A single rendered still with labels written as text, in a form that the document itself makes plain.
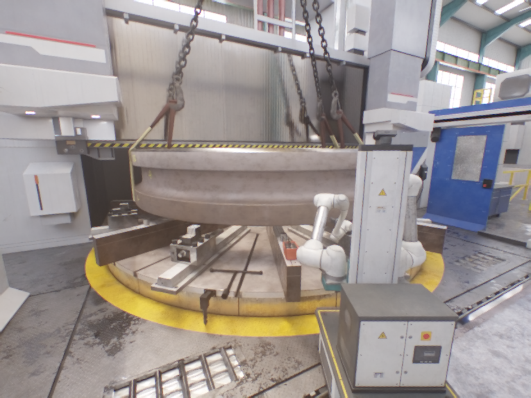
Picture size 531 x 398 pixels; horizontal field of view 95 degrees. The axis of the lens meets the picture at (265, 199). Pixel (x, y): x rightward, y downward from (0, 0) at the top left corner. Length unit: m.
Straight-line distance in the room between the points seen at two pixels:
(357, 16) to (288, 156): 6.11
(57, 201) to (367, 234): 4.82
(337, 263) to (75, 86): 3.31
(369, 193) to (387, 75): 5.10
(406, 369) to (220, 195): 2.38
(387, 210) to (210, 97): 4.64
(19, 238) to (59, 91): 3.16
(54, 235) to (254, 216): 4.07
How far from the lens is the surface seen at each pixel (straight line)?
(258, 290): 2.70
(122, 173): 8.19
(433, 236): 4.21
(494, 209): 8.60
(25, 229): 5.98
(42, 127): 4.70
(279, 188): 2.99
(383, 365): 1.84
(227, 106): 5.81
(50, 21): 4.31
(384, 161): 1.80
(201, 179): 3.21
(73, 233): 5.85
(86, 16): 4.31
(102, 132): 4.57
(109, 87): 3.63
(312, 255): 2.02
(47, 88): 3.71
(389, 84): 6.66
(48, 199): 5.37
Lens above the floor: 1.74
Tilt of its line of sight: 11 degrees down
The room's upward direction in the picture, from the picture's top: straight up
